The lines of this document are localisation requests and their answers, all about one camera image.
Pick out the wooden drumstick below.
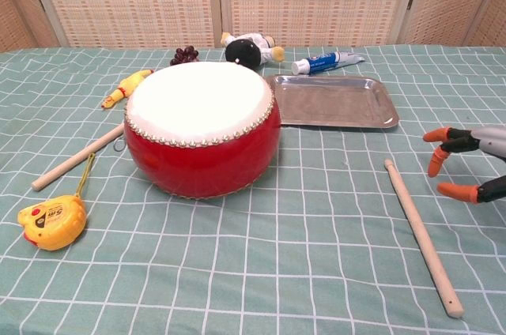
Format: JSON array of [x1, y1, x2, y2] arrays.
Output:
[[31, 124, 126, 193], [383, 158, 465, 318]]

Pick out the plush doll black hair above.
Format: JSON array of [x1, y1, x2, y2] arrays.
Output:
[[220, 32, 285, 70]]

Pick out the yellow tape measure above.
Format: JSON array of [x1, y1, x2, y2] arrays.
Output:
[[17, 152, 96, 252]]

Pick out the bamboo folding screen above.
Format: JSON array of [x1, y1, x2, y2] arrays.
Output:
[[0, 0, 506, 51]]

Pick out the yellow rubber chicken toy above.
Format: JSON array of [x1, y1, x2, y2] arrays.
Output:
[[100, 69, 154, 110]]

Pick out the red drum white head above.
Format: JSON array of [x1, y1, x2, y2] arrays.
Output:
[[123, 61, 282, 200]]

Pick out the rectangular metal tray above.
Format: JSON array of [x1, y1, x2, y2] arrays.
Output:
[[264, 73, 399, 130]]

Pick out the green checked tablecloth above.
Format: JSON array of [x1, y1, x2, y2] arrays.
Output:
[[0, 45, 506, 335]]

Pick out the blue white toothpaste tube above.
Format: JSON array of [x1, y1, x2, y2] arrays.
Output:
[[291, 51, 365, 77]]

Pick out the dark red grape bunch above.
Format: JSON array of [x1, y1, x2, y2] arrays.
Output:
[[169, 45, 200, 66]]

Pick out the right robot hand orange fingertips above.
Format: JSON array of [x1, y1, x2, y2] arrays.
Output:
[[422, 125, 506, 205]]

